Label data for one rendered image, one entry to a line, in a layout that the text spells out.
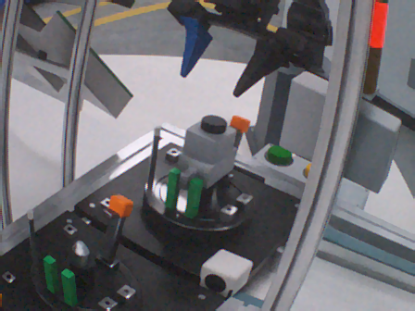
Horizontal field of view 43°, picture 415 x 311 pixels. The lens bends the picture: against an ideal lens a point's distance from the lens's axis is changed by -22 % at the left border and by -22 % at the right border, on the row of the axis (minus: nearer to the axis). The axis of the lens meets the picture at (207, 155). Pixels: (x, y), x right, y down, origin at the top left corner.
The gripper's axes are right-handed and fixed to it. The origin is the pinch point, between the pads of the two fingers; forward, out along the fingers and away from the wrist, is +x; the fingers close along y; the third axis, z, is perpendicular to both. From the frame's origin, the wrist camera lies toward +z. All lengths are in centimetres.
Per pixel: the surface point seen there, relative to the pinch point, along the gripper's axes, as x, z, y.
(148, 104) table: 0, -51, -34
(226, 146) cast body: 7.8, -7.3, 2.1
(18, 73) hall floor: -12, -201, -225
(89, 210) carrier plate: 22.5, -5.0, -9.7
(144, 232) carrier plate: 21.3, -6.5, -2.0
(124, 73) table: -6, -58, -48
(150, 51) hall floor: -66, -269, -176
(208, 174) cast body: 11.6, -6.6, 2.0
